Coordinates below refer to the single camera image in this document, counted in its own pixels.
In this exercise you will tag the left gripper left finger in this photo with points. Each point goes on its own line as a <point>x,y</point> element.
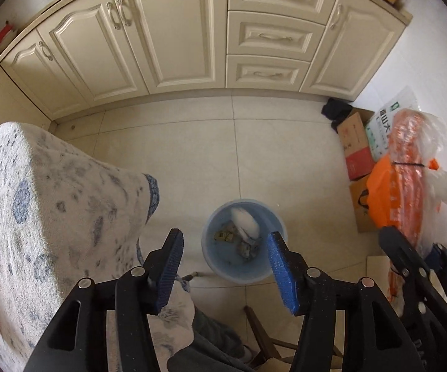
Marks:
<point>76,338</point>

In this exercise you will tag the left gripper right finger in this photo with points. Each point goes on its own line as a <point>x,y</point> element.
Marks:
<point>374,337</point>

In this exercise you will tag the blue plastic trash bucket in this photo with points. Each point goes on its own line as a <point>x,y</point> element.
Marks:
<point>234,240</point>

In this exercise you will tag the cream lower kitchen cabinets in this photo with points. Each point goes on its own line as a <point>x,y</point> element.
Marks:
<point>79,55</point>

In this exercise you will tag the clear bag orange contents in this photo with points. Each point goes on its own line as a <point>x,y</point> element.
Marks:
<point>416,190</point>

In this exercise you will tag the wooden chair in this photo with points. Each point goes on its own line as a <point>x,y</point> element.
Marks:
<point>277,335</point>

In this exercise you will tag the orange plastic bag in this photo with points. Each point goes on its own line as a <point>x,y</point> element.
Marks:
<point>386,205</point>

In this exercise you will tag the white blue floral tablecloth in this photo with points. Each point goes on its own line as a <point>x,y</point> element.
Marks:
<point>65,216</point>

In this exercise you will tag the brown red cardboard box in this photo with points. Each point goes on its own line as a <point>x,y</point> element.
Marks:
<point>359,163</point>

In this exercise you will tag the black cloth on floor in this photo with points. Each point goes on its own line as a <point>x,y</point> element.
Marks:
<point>336,111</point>

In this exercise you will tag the red lidded pot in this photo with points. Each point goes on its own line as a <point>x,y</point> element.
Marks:
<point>7,35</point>

